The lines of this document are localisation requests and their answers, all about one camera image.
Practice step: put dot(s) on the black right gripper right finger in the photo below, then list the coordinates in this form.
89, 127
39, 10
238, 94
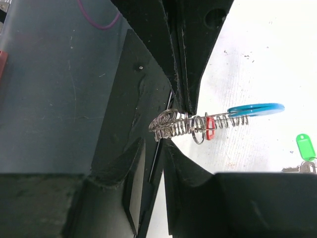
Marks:
236, 205

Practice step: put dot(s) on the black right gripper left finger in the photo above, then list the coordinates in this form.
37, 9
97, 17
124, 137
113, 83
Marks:
75, 205

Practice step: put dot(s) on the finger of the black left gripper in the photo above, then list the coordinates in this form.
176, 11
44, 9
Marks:
149, 20
194, 27

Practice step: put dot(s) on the metal key organizer blue handle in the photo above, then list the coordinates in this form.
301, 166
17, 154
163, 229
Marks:
171, 123

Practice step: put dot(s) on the red key tag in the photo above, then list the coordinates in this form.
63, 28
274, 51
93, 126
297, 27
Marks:
210, 128

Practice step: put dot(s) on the silver key on green tag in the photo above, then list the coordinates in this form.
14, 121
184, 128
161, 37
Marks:
306, 167

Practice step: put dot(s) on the green key tag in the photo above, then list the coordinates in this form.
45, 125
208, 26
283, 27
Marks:
305, 147

